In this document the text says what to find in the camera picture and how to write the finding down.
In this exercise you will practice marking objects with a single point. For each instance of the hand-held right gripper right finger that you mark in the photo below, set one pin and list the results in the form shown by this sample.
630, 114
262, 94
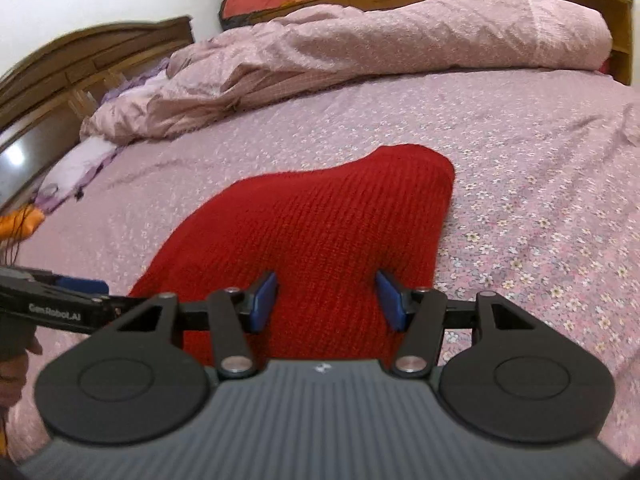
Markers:
390, 305

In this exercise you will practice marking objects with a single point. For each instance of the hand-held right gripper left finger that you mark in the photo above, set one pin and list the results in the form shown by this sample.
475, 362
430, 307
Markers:
265, 302

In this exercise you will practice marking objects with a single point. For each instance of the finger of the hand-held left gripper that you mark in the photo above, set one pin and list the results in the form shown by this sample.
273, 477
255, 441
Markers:
85, 286

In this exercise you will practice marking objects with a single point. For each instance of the red knit cardigan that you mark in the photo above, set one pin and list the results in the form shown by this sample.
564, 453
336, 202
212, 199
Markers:
325, 220

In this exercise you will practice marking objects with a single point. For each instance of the person's left hand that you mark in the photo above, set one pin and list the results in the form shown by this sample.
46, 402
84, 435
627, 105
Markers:
15, 380

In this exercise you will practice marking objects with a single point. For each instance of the orange soft object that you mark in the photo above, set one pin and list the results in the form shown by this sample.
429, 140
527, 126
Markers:
22, 220

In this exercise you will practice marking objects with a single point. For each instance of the lilac ruffled pillow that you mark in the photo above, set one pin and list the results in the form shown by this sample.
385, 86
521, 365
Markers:
80, 170

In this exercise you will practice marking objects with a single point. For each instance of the pink floral bed sheet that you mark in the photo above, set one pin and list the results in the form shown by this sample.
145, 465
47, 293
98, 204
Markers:
525, 185

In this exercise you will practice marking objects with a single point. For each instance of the pink quilt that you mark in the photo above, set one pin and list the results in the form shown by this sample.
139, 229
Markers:
400, 35

